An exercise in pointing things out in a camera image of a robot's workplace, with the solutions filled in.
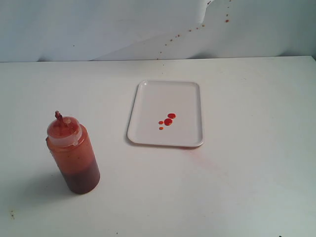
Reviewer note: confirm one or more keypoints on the red sauce drops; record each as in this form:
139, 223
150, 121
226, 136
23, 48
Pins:
168, 121

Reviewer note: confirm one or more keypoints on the red sauce squeeze bottle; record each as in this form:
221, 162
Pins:
68, 142

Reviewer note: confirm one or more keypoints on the white rectangular plastic tray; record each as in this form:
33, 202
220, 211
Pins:
153, 101

